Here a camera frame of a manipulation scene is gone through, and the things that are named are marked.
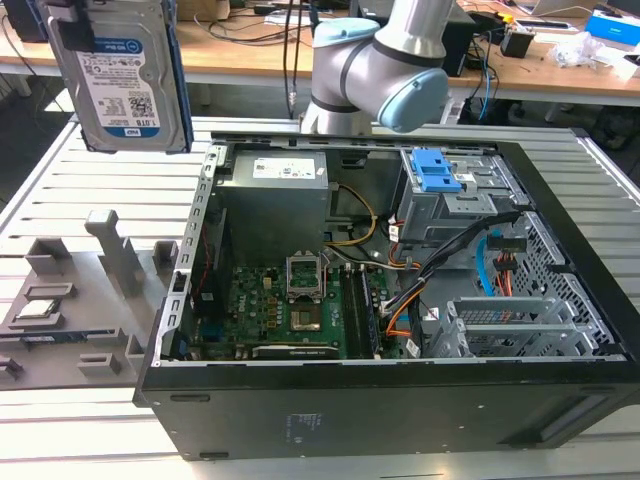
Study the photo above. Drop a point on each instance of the black RAM stick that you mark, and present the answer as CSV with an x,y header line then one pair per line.
x,y
371,320

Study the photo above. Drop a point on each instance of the grey power supply unit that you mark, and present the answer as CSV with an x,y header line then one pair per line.
x,y
275,210

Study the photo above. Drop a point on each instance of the dark RAM stick on rack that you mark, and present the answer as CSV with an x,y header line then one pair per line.
x,y
60,337

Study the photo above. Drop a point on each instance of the silver CPU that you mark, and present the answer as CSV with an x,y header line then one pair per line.
x,y
35,310

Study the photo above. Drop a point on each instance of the black graphics card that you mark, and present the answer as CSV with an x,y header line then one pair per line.
x,y
295,351

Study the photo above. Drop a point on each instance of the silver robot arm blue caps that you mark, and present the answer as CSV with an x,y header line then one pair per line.
x,y
400,35

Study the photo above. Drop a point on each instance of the hard disk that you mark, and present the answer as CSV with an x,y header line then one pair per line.
x,y
125,90

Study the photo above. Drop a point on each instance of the black open PC case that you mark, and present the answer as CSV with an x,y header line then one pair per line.
x,y
350,420

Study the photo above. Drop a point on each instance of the small black box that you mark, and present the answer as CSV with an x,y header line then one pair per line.
x,y
516,44

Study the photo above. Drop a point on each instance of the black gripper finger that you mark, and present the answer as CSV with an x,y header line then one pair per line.
x,y
75,35

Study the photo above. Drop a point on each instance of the wooden desk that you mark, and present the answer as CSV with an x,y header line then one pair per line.
x,y
235,55
545,75

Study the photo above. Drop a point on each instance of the grey metal drive cage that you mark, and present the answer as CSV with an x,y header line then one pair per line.
x,y
425,215

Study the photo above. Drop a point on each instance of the blue cardboard box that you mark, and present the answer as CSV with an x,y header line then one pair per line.
x,y
612,27

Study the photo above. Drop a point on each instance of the large black box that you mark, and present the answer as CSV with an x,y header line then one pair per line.
x,y
30,20

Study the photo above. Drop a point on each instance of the green motherboard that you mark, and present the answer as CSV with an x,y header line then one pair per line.
x,y
260,305

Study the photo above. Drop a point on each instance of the CPU socket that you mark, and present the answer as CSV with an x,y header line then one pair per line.
x,y
304,278

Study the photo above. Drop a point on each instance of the grey parts rack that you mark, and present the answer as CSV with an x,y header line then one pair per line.
x,y
100,310

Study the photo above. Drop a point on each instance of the clear plastic bag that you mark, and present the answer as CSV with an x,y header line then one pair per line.
x,y
580,50

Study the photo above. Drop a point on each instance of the square chipset heatsink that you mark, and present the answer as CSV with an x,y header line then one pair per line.
x,y
305,320

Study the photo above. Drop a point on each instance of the grey metal disk bay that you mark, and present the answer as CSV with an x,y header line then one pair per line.
x,y
500,325

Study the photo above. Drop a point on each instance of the blue disk carrier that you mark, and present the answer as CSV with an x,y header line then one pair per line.
x,y
430,172

